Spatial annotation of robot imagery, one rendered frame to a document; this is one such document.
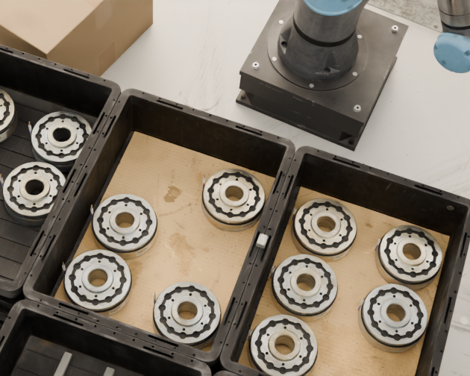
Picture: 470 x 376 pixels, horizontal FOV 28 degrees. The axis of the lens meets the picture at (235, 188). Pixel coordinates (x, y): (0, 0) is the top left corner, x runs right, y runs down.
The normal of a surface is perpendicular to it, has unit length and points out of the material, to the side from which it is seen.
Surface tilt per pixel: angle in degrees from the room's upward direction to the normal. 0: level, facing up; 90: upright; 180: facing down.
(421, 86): 0
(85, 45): 90
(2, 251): 0
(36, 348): 0
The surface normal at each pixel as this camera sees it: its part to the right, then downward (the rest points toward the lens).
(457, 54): -0.58, 0.70
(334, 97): 0.08, -0.47
